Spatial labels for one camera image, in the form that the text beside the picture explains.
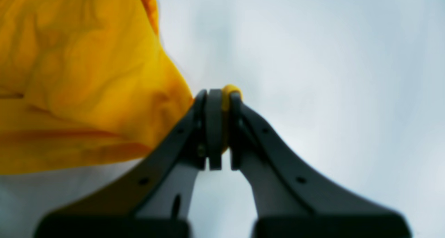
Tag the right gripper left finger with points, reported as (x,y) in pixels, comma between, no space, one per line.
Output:
(152,200)

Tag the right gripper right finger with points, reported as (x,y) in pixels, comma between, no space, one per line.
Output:
(292,199)

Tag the yellow t-shirt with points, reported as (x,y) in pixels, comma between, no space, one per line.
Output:
(83,83)

